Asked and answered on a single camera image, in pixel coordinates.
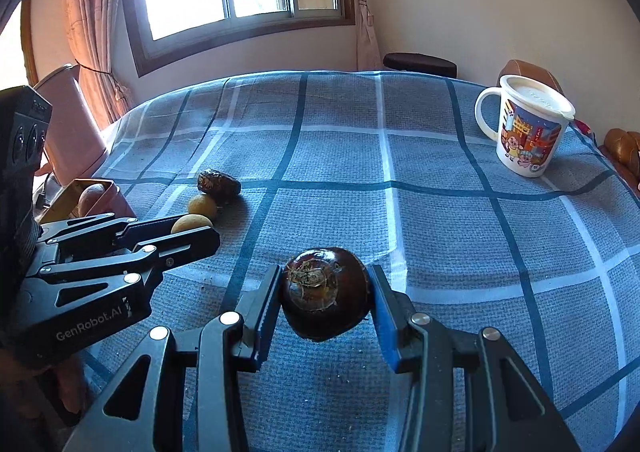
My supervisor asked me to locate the white printed mug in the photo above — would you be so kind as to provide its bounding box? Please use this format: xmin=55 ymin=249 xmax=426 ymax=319
xmin=474 ymin=82 xmax=571 ymax=178

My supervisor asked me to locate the black round stool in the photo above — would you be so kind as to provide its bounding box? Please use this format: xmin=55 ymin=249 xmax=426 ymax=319
xmin=383 ymin=52 xmax=458 ymax=80

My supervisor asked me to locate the glossy dark brown fruit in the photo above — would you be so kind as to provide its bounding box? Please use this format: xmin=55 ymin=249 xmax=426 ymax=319
xmin=278 ymin=247 xmax=374 ymax=344

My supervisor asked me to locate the pink electric kettle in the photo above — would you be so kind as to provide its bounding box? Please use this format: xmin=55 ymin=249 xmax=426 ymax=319
xmin=35 ymin=63 xmax=109 ymax=186

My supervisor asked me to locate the white mug lid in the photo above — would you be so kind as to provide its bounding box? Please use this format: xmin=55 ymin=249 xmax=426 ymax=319
xmin=500 ymin=74 xmax=576 ymax=119

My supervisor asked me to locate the blue plaid tablecloth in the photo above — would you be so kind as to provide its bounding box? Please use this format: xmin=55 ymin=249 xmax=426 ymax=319
xmin=80 ymin=70 xmax=640 ymax=452

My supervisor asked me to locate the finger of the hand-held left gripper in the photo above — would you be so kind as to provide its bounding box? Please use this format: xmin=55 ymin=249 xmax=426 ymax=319
xmin=37 ymin=213 xmax=179 ymax=263
xmin=25 ymin=226 xmax=221 ymax=318

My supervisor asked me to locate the metal tray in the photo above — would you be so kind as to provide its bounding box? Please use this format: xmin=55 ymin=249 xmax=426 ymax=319
xmin=34 ymin=178 xmax=123 ymax=225

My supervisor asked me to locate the small yellow round fruit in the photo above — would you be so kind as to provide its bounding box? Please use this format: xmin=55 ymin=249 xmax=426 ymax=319
xmin=171 ymin=213 xmax=214 ymax=235
xmin=188 ymin=194 xmax=219 ymax=222

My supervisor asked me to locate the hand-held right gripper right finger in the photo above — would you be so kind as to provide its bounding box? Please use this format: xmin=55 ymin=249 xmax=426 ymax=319
xmin=366 ymin=263 xmax=581 ymax=452

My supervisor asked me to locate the dark red round fruit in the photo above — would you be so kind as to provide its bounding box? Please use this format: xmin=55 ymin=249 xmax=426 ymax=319
xmin=77 ymin=183 xmax=107 ymax=217

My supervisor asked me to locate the pink patterned curtain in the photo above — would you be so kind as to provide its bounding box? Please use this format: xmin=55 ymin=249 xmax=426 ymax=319
xmin=65 ymin=0 xmax=135 ymax=133

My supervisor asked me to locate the pale tied curtain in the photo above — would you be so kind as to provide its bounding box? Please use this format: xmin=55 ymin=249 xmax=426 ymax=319
xmin=344 ymin=0 xmax=385 ymax=72

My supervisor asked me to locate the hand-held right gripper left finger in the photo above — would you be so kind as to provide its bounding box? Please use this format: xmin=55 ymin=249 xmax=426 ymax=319
xmin=62 ymin=263 xmax=282 ymax=452

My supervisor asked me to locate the wrinkled dark fruit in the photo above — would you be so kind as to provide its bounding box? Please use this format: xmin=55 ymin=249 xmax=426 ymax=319
xmin=197 ymin=169 xmax=241 ymax=206

